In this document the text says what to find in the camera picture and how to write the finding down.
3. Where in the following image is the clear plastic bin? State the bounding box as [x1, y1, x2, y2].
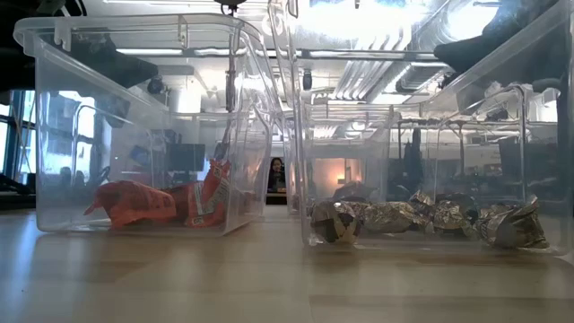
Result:
[267, 0, 574, 257]
[13, 12, 282, 237]
[286, 102, 396, 212]

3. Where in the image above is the orange candy pack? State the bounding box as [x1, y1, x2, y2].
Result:
[83, 179, 179, 231]
[177, 159, 233, 229]

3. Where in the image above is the silver wrapper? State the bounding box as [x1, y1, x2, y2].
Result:
[309, 199, 362, 246]

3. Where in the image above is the large window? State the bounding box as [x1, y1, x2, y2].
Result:
[0, 89, 107, 185]

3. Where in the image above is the black computer monitor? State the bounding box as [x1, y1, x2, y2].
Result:
[500, 136, 560, 180]
[168, 143, 206, 172]

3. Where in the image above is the black upright panel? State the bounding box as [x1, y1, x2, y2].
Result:
[557, 75, 574, 203]

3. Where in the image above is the person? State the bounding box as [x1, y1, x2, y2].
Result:
[267, 156, 287, 194]

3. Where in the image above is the silver ceiling air duct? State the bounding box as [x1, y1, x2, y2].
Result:
[331, 26, 449, 102]

